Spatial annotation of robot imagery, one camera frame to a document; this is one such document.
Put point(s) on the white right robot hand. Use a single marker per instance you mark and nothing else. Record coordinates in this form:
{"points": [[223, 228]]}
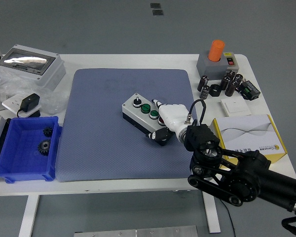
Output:
{"points": [[172, 116]]}

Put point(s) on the grey four-button control box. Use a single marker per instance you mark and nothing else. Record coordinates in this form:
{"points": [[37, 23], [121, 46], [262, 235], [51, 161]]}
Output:
{"points": [[130, 112]]}

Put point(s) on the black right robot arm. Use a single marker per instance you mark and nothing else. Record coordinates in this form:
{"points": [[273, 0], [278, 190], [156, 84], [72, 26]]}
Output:
{"points": [[249, 177]]}

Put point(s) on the dark cylindrical capacitor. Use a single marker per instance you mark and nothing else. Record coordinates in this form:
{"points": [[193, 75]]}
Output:
{"points": [[231, 88], [204, 92], [202, 83], [230, 74], [238, 79], [225, 82]]}

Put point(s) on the grey block base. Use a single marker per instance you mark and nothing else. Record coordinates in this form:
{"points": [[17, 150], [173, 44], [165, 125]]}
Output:
{"points": [[209, 69]]}

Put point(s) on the yellow and white cardboard box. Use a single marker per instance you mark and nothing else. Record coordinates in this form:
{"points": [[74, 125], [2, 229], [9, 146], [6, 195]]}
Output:
{"points": [[249, 128]]}

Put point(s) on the orange cylinder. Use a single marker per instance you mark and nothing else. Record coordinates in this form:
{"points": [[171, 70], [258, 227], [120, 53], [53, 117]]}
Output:
{"points": [[215, 50]]}

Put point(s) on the grey-blue table mat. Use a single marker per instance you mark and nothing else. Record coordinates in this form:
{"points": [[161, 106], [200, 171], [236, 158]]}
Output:
{"points": [[101, 148]]}

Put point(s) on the black module with green terminal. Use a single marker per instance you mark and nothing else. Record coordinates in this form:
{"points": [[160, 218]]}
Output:
{"points": [[250, 89]]}

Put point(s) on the white table leg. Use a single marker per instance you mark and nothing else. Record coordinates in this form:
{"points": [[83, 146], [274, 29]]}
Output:
{"points": [[210, 212], [28, 214]]}

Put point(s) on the clear plastic bag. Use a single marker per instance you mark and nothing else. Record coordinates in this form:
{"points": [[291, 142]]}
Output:
{"points": [[51, 101]]}

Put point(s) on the small black gear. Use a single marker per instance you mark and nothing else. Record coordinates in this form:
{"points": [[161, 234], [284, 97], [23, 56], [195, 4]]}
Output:
{"points": [[48, 131]]}

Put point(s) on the large black gear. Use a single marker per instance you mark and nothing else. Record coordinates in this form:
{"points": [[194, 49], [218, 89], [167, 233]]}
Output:
{"points": [[44, 147]]}

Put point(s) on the black power adapter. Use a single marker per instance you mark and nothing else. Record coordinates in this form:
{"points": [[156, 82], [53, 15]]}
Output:
{"points": [[29, 101]]}

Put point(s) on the blue plastic bin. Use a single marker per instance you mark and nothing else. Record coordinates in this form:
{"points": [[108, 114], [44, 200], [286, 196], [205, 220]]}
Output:
{"points": [[19, 153]]}

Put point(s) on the white socket plate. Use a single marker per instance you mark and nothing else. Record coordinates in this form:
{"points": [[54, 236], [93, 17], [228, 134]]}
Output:
{"points": [[11, 102]]}

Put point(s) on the white wall switch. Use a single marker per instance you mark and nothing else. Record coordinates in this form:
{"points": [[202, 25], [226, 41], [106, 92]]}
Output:
{"points": [[235, 106]]}

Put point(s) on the grey red-black switch box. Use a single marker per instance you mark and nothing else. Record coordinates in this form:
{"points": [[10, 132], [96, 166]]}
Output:
{"points": [[234, 66]]}

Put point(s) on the grey enclosure with clear window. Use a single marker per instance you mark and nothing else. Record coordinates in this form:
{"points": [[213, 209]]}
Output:
{"points": [[49, 76]]}

